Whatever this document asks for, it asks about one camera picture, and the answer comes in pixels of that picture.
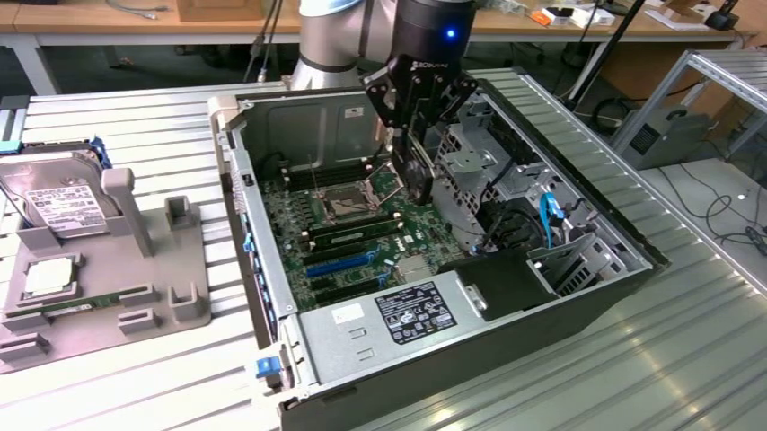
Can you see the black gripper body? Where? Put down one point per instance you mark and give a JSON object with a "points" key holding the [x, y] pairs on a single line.
{"points": [[430, 36]]}

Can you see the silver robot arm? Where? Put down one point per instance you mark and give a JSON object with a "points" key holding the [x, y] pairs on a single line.
{"points": [[329, 40]]}

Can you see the wooden workbench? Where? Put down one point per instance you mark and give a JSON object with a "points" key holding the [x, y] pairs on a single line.
{"points": [[509, 27]]}

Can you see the orange white carton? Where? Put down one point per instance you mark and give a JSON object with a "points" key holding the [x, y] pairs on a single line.
{"points": [[538, 17]]}

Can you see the perforated metal drive cage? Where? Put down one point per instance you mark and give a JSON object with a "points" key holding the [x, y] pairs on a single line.
{"points": [[466, 188]]}

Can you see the thin locking lever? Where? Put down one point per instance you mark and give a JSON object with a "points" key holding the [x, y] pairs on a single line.
{"points": [[313, 175]]}

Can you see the silver socket cover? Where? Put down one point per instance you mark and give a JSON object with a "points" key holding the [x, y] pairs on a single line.
{"points": [[370, 194]]}

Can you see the CPU socket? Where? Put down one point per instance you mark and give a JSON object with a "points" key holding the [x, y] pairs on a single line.
{"points": [[346, 206]]}

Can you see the black tripod pole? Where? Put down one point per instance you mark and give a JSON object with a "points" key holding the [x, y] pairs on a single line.
{"points": [[604, 49]]}

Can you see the green motherboard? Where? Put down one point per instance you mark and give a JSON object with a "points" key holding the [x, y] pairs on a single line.
{"points": [[418, 233]]}

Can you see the green RAM stick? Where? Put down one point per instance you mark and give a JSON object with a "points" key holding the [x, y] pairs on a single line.
{"points": [[84, 304], [356, 236]]}

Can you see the tall cardboard box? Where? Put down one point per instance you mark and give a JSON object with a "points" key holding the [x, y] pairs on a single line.
{"points": [[221, 9]]}

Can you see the long black expansion slot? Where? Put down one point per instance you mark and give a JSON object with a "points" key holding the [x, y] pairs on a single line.
{"points": [[334, 257], [346, 292]]}

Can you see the silver chipset heatsink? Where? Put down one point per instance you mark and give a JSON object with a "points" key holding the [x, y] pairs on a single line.
{"points": [[414, 268]]}

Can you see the blue expansion slot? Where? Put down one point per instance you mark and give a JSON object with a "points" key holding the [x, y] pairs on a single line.
{"points": [[334, 268]]}

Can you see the white paper sheet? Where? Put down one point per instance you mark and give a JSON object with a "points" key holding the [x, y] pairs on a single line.
{"points": [[676, 21]]}

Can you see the flat cardboard box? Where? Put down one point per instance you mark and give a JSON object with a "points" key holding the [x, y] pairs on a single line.
{"points": [[688, 6]]}

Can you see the short black expansion slot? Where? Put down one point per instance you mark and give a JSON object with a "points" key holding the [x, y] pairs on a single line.
{"points": [[321, 284]]}

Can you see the silver disk bay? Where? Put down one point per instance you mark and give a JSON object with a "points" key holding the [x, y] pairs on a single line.
{"points": [[574, 269]]}

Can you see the small black device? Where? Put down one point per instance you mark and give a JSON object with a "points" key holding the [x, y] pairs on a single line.
{"points": [[721, 20]]}

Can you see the grey power supply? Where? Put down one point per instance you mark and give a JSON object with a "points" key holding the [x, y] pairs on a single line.
{"points": [[346, 341]]}

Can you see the silver hard disk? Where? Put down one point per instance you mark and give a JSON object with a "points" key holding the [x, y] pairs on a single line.
{"points": [[53, 197]]}

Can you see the grey parts rack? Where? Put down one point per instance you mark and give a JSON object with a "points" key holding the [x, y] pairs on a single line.
{"points": [[120, 278]]}

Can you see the open black PC case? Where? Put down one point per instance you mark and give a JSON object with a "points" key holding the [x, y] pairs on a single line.
{"points": [[538, 359]]}

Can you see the blue case latch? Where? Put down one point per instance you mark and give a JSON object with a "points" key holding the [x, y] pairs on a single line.
{"points": [[266, 368]]}

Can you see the silver CPU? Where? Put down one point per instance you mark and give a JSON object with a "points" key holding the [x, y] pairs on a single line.
{"points": [[50, 278]]}

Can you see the aluminium frame table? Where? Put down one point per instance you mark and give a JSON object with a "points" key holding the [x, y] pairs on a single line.
{"points": [[736, 76]]}

